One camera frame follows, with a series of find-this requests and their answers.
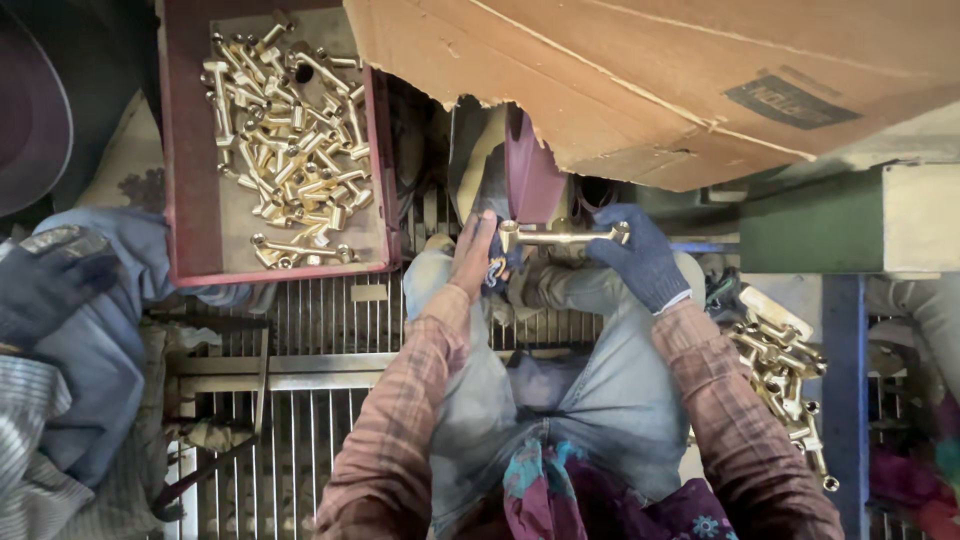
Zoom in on person's left hand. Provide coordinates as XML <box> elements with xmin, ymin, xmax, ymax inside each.
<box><xmin>448</xmin><ymin>210</ymin><xmax>502</xmax><ymax>303</ymax></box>

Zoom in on blue cloth scrap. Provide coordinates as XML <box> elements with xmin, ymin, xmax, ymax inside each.
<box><xmin>484</xmin><ymin>234</ymin><xmax>528</xmax><ymax>295</ymax></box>

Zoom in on person's blue jeans legs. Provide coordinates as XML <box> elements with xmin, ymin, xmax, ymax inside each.
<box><xmin>402</xmin><ymin>238</ymin><xmax>708</xmax><ymax>537</ymax></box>

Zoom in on brown cardboard sheet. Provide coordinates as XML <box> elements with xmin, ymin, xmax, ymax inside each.
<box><xmin>342</xmin><ymin>0</ymin><xmax>960</xmax><ymax>193</ymax></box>

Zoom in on metal bar grate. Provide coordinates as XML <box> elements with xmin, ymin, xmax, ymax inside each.
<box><xmin>163</xmin><ymin>187</ymin><xmax>606</xmax><ymax>540</ymax></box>

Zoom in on pile of brass fittings in tray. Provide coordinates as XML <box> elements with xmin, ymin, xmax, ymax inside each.
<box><xmin>199</xmin><ymin>18</ymin><xmax>375</xmax><ymax>271</ymax></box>

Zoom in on long brass pipe fitting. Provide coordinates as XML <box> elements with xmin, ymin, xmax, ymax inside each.
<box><xmin>498</xmin><ymin>219</ymin><xmax>631</xmax><ymax>255</ymax></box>

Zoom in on colourful cloth heap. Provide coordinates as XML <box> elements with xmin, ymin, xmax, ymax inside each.
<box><xmin>868</xmin><ymin>397</ymin><xmax>960</xmax><ymax>540</ymax></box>

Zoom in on heap of brass fittings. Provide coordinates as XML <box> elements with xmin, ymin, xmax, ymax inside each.
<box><xmin>721</xmin><ymin>285</ymin><xmax>842</xmax><ymax>494</ymax></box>

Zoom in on dark metal rod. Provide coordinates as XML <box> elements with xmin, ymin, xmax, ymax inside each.
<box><xmin>152</xmin><ymin>321</ymin><xmax>273</xmax><ymax>520</ymax></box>

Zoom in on maroon polishing wheel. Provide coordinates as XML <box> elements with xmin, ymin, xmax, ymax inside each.
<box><xmin>503</xmin><ymin>103</ymin><xmax>571</xmax><ymax>225</ymax></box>

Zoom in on large maroon wheel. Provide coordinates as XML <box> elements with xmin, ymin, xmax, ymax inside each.
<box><xmin>0</xmin><ymin>6</ymin><xmax>75</xmax><ymax>219</ymax></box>

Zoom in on floral purple cloth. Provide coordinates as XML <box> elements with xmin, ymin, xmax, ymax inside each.
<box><xmin>501</xmin><ymin>438</ymin><xmax>741</xmax><ymax>540</ymax></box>

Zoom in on blue steel post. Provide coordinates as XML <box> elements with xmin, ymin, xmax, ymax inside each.
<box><xmin>820</xmin><ymin>273</ymin><xmax>872</xmax><ymax>540</ymax></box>

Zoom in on red metal tray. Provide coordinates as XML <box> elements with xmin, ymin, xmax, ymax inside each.
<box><xmin>156</xmin><ymin>0</ymin><xmax>403</xmax><ymax>288</ymax></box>

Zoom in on green machine housing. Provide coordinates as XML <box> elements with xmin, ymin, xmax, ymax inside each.
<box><xmin>738</xmin><ymin>162</ymin><xmax>960</xmax><ymax>276</ymax></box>

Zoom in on person's right hand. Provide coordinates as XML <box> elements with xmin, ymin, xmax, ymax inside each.
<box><xmin>585</xmin><ymin>202</ymin><xmax>693</xmax><ymax>315</ymax></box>

